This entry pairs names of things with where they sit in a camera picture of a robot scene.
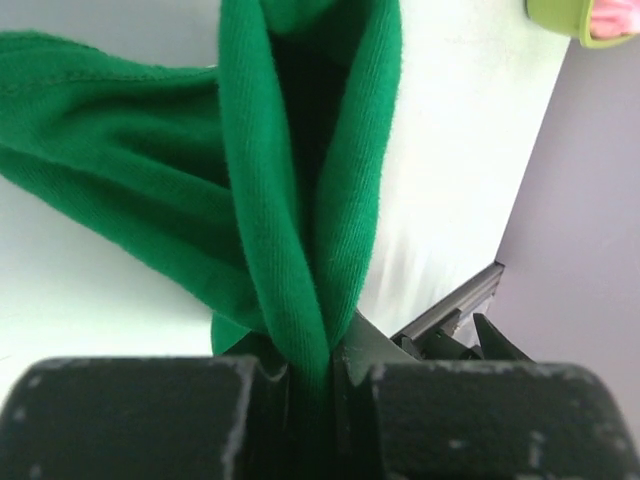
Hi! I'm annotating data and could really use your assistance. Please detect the lime green plastic basin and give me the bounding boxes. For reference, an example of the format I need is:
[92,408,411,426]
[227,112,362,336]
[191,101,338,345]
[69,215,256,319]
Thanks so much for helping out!
[525,0,639,49]

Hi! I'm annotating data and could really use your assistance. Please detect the aluminium rail right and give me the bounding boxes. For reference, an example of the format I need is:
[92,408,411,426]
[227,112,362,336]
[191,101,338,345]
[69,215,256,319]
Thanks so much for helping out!
[391,262,504,346]

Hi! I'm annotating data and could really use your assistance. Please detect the green t shirt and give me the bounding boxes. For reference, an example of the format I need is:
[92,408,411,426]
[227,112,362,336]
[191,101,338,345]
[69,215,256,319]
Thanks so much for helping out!
[1,1,402,399]

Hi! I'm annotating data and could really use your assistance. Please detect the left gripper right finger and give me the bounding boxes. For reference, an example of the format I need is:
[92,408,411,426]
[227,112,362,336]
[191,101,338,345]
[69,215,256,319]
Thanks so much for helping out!
[333,316,639,479]

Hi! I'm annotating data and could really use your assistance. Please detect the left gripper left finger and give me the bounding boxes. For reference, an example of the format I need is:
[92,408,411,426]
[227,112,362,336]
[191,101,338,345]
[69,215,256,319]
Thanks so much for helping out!
[1,335,290,479]

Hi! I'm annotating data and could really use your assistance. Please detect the pink t shirt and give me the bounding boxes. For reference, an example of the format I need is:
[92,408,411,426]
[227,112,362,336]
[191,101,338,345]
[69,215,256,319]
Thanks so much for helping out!
[590,0,639,40]

